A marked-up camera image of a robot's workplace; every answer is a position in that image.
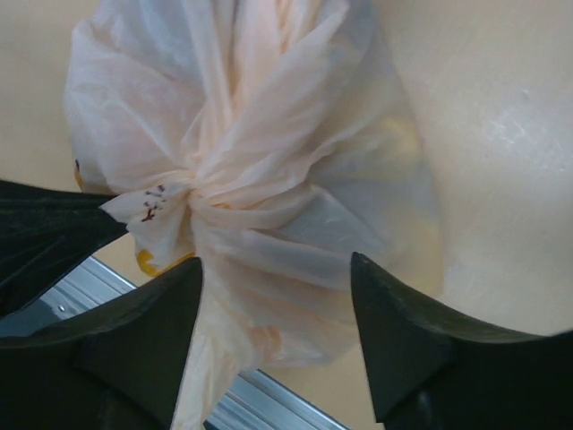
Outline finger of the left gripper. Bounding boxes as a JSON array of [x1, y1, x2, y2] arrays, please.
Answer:
[[1, 180, 127, 316]]

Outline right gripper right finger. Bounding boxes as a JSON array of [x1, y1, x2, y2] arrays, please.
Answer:
[[351, 253, 572, 429]]

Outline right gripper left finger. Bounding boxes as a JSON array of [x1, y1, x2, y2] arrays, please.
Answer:
[[0, 257, 205, 430]]

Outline orange printed plastic bag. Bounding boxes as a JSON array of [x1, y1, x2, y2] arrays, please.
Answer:
[[64, 1, 443, 429]]

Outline aluminium front rail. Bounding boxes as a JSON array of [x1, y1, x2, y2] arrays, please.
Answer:
[[0, 255, 355, 430]]

